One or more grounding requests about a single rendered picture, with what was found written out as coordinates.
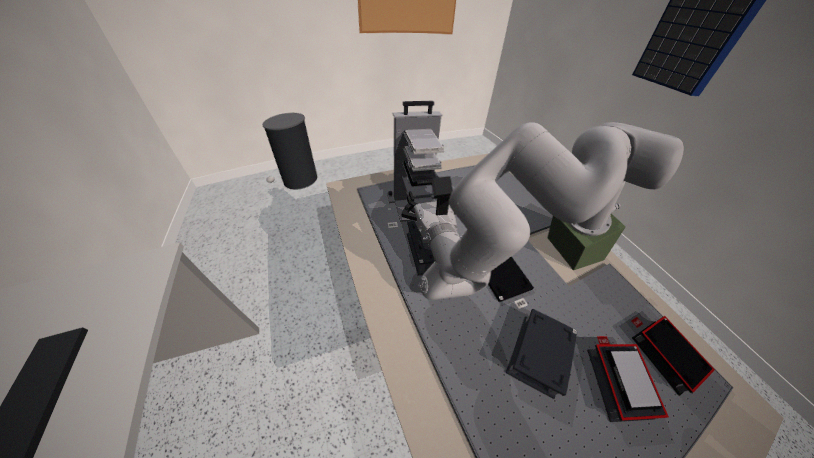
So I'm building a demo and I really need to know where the black microplate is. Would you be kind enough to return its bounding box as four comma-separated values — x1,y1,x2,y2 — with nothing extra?
403,161,437,187

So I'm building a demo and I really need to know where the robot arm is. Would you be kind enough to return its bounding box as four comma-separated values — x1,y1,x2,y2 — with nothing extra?
420,122,684,300

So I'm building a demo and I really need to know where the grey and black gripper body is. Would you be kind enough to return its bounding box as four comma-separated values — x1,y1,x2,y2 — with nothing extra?
414,202,457,238

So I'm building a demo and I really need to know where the white microplate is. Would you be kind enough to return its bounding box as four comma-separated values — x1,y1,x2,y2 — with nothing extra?
404,146,442,171
404,129,444,154

